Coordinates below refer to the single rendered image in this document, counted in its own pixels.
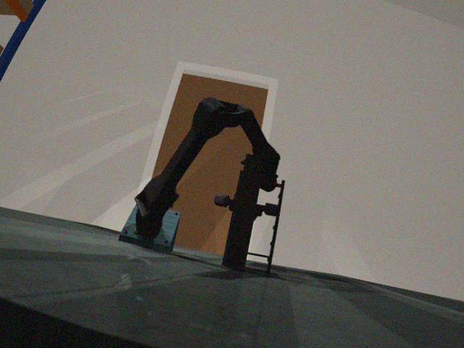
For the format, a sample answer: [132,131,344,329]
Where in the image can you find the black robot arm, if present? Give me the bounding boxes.
[133,97,280,238]

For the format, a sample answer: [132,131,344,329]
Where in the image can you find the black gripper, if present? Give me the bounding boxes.
[214,194,278,221]

